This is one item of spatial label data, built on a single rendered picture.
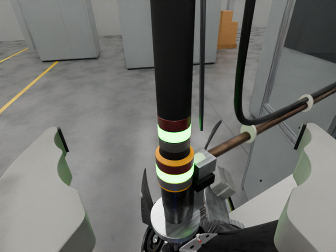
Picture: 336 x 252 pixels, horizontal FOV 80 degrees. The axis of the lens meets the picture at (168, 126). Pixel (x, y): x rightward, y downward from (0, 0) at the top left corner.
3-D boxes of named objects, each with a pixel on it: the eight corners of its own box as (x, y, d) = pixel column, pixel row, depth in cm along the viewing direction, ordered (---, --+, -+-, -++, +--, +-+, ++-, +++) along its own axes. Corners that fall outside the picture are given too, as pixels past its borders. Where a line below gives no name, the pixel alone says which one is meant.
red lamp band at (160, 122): (177, 111, 22) (177, 101, 22) (197, 124, 20) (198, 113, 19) (151, 121, 21) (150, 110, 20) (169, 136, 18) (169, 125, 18)
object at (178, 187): (178, 159, 27) (178, 152, 26) (200, 180, 24) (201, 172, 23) (150, 173, 25) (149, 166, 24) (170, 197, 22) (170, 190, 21)
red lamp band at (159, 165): (178, 144, 26) (178, 136, 25) (201, 164, 23) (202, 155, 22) (148, 158, 24) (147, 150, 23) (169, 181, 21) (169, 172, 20)
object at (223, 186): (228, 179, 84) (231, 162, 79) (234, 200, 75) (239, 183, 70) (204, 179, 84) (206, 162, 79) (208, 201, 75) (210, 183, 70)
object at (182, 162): (178, 162, 27) (178, 134, 25) (199, 182, 24) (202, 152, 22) (150, 176, 25) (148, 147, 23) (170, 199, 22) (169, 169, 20)
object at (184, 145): (177, 131, 24) (177, 122, 23) (196, 145, 21) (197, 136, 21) (153, 141, 22) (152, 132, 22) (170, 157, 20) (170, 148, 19)
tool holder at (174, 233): (189, 185, 34) (191, 139, 29) (220, 216, 29) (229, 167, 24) (142, 213, 30) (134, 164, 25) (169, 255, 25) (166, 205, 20)
